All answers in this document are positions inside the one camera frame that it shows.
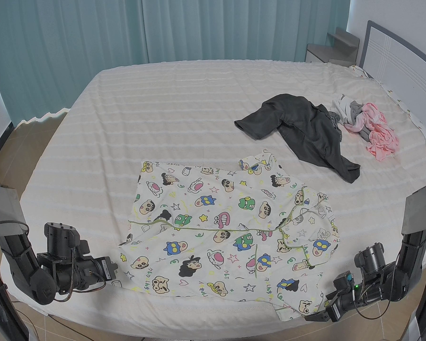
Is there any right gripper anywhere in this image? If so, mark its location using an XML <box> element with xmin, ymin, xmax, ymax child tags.
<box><xmin>304</xmin><ymin>291</ymin><xmax>365</xmax><ymax>323</ymax></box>

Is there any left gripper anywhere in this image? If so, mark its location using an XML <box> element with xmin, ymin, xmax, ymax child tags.
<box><xmin>62</xmin><ymin>256</ymin><xmax>120</xmax><ymax>291</ymax></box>

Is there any white printed pyjama top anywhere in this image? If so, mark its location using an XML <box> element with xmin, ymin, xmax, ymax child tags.
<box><xmin>118</xmin><ymin>148</ymin><xmax>339</xmax><ymax>322</ymax></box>

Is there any pile of clothes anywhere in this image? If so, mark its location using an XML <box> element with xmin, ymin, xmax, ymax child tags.
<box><xmin>331</xmin><ymin>96</ymin><xmax>400</xmax><ymax>162</ymax></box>

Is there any bed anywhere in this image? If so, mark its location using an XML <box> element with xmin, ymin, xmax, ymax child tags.
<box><xmin>0</xmin><ymin>20</ymin><xmax>426</xmax><ymax>340</ymax></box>

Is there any black T-shirt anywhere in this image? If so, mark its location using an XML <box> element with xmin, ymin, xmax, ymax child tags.
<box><xmin>234</xmin><ymin>93</ymin><xmax>361</xmax><ymax>183</ymax></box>

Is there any blue-green curtain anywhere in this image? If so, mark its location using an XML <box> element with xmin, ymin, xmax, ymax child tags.
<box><xmin>0</xmin><ymin>0</ymin><xmax>352</xmax><ymax>124</ymax></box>

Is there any grey bedside table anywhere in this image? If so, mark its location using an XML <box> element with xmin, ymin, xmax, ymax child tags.
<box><xmin>307</xmin><ymin>27</ymin><xmax>360</xmax><ymax>66</ymax></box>

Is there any black cable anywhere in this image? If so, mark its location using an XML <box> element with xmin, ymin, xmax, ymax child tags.
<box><xmin>353</xmin><ymin>295</ymin><xmax>381</xmax><ymax>321</ymax></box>
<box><xmin>55</xmin><ymin>281</ymin><xmax>106</xmax><ymax>302</ymax></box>

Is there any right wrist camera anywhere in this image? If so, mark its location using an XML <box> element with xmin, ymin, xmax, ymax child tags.
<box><xmin>333</xmin><ymin>271</ymin><xmax>355</xmax><ymax>293</ymax></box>

